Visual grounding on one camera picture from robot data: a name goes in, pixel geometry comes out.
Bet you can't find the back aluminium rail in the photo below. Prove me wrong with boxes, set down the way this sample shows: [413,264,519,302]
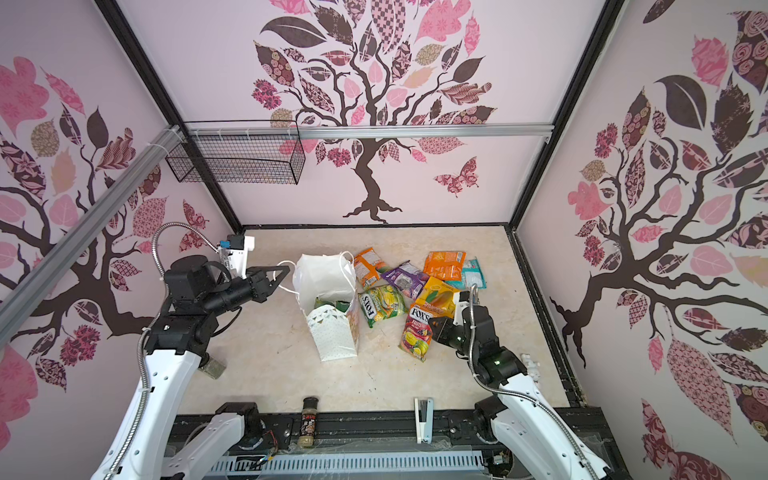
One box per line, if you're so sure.
[188,123,554,140]

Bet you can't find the orange snack packet far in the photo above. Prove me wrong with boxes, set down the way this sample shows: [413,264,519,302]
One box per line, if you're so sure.
[423,251,466,281]

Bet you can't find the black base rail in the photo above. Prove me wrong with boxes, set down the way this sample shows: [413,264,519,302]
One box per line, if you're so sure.
[161,407,631,480]

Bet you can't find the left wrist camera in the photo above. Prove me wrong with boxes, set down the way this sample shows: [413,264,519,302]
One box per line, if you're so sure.
[218,234,255,278]

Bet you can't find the black wire basket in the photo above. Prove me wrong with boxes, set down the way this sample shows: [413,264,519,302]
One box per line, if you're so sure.
[165,120,306,185]

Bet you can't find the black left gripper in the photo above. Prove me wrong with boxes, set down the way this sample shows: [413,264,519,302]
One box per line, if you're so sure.
[202,265,291,316]

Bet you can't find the orange white snack packet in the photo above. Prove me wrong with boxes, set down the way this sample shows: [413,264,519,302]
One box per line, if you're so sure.
[354,247,391,289]

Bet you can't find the white slotted cable duct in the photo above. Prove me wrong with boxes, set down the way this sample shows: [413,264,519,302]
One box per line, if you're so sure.
[204,450,485,479]

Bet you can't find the left aluminium rail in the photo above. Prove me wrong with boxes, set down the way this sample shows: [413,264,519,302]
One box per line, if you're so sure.
[1,125,182,345]

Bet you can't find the green Fox's bag upper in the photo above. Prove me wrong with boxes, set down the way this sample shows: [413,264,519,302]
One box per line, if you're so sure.
[359,285,406,328]

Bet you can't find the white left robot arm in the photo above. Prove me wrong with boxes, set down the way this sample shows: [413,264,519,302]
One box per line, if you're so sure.
[93,255,289,479]

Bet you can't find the aluminium rail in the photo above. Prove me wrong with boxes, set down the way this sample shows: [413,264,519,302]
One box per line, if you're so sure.
[188,123,554,140]
[1,125,182,345]

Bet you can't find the purple snack packet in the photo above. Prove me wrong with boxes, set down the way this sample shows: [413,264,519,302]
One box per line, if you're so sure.
[381,261,430,300]

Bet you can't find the teal white snack packet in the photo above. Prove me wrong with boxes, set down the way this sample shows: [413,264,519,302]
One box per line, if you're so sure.
[447,258,487,291]

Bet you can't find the pink yellow Fox's candy bag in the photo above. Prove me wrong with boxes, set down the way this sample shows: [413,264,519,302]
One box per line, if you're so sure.
[399,304,443,362]

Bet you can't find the spice bottle black cap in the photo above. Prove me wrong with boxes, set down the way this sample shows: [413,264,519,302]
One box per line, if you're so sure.
[298,396,319,448]

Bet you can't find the green Fox's candy bag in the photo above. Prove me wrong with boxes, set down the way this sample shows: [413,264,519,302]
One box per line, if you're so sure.
[314,298,350,313]

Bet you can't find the white paper bag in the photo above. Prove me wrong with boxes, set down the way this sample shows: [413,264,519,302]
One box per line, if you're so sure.
[279,251,361,362]

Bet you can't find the small white figurine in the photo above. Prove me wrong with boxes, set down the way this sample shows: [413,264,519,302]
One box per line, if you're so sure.
[521,354,541,383]

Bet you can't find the yellow orange mango snack bag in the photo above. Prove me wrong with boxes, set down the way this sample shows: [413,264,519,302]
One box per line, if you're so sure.
[414,277,460,318]

